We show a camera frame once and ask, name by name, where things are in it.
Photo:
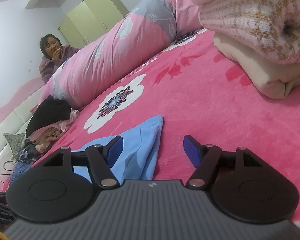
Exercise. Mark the grey knit cloth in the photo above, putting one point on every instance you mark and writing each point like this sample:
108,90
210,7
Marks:
15,143

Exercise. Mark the pink floral duvet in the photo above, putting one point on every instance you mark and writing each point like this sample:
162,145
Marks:
120,55

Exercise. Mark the folded cream cloth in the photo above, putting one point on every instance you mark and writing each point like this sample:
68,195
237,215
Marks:
252,67

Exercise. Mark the black and white mottled garment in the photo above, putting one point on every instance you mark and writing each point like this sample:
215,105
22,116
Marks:
30,151

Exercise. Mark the folded pink checked cloth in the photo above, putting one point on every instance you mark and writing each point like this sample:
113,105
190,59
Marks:
252,22

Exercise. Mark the beige knit garment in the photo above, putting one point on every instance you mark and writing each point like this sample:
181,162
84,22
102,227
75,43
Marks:
48,140

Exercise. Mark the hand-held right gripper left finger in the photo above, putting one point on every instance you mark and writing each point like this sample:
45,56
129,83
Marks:
116,150

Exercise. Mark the pink floral bed sheet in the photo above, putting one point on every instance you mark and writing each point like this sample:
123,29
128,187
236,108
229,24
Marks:
215,117

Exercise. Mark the pink bed headboard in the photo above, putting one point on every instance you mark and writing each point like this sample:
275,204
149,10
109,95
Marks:
10,115

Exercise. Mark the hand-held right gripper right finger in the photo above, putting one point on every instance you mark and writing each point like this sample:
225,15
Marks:
192,152

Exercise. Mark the light blue t-shirt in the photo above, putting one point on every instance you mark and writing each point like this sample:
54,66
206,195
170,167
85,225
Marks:
140,150

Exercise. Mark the pale yellow wardrobe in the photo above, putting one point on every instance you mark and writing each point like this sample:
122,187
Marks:
95,17

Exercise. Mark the blue denim garment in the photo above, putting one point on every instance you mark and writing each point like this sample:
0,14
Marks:
20,171

